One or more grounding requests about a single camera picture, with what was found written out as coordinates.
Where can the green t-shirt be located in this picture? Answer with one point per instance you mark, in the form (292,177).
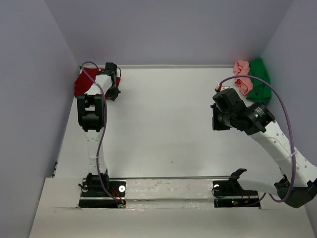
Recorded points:
(260,93)

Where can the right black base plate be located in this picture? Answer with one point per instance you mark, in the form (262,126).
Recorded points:
(230,195)

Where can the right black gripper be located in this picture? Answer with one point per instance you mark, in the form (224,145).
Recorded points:
(216,124)

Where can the red t-shirt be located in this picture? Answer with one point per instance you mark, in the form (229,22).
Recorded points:
(87,78)

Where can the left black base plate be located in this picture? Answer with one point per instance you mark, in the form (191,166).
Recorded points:
(96,197)

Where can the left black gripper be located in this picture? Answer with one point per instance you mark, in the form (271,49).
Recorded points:
(113,95)

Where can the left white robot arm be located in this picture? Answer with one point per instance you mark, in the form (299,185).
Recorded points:
(92,118)

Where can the pink t-shirt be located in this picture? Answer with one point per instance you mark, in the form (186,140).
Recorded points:
(244,84)

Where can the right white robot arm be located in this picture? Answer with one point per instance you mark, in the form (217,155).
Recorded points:
(296,184)

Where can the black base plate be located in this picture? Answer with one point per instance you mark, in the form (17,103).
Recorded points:
(230,195)
(96,197)

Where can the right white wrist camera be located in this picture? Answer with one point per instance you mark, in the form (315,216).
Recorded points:
(220,88)

